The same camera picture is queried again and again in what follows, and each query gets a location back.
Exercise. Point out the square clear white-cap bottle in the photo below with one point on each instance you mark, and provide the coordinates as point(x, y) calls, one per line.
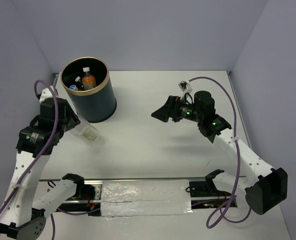
point(84, 130)

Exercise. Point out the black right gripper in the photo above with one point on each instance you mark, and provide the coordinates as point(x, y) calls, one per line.
point(166, 111)

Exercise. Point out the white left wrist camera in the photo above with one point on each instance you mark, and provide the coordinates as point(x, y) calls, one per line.
point(46, 93)

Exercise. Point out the silver foil tape sheet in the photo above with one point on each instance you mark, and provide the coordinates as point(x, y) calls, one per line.
point(145, 198)

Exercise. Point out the crushed clear blue-label bottle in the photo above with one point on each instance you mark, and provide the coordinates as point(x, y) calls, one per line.
point(79, 84)

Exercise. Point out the long clear plastic bottle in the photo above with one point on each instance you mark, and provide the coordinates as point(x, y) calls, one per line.
point(73, 87)

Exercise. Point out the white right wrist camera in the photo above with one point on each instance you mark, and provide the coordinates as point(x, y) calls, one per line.
point(185, 88)

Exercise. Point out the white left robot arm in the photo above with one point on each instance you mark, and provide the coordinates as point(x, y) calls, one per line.
point(21, 216)

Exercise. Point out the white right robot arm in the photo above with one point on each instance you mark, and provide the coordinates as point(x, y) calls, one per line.
point(264, 186)

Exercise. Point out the orange label plastic bottle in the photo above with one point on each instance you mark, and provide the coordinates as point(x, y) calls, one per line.
point(88, 80)

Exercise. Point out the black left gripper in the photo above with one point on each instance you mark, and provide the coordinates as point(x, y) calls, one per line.
point(74, 120)

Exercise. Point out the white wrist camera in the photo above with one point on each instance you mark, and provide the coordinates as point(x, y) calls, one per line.
point(185, 88)
point(46, 93)

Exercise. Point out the black bin with gold rim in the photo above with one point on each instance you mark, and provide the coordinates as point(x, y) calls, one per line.
point(95, 105)

